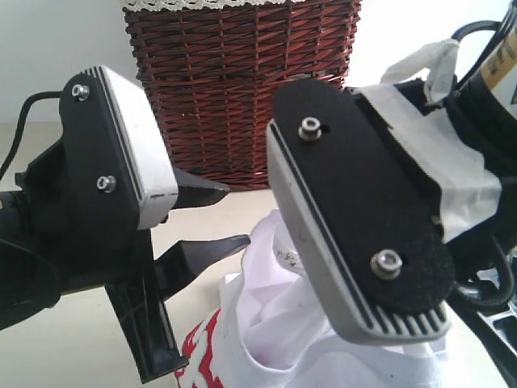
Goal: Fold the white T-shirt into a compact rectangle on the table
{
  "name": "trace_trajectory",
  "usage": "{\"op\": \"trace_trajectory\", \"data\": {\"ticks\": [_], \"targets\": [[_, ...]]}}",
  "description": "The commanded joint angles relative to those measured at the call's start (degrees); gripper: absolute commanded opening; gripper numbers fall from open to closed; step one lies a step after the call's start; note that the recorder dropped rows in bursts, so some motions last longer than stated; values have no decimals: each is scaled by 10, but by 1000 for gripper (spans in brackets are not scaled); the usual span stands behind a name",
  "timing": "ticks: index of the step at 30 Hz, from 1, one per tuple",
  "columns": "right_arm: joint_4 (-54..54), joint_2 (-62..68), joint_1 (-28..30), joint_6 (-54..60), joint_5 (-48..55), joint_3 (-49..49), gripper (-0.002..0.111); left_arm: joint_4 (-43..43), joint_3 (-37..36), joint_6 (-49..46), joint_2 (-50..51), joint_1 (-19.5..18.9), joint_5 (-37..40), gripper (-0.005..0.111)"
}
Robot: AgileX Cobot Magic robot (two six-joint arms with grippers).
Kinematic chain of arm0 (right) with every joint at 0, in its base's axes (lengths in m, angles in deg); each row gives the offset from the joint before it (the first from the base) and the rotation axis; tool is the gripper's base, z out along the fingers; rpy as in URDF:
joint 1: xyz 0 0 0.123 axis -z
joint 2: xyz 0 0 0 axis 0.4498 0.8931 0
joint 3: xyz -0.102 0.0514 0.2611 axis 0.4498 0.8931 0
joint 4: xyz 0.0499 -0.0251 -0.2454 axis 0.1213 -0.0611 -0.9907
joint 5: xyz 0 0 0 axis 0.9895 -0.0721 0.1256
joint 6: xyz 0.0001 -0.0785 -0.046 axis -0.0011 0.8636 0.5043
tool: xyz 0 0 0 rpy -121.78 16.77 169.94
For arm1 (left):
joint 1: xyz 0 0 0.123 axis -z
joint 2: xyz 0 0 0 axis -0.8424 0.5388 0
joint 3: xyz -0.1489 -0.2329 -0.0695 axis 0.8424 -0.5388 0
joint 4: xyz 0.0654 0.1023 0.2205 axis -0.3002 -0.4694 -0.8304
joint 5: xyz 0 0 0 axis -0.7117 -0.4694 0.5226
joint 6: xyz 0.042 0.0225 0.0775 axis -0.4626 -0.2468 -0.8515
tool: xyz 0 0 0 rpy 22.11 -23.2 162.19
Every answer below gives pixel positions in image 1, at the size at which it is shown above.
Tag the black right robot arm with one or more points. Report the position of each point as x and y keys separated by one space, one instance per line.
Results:
x=482 y=107

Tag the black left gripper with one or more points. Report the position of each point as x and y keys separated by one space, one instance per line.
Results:
x=48 y=251

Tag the white t-shirt red lettering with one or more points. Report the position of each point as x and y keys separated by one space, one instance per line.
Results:
x=270 y=330

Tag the dark red wicker basket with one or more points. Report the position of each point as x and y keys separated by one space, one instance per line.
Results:
x=210 y=76

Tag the beige lace basket liner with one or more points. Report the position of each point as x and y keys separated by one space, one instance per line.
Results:
x=191 y=5

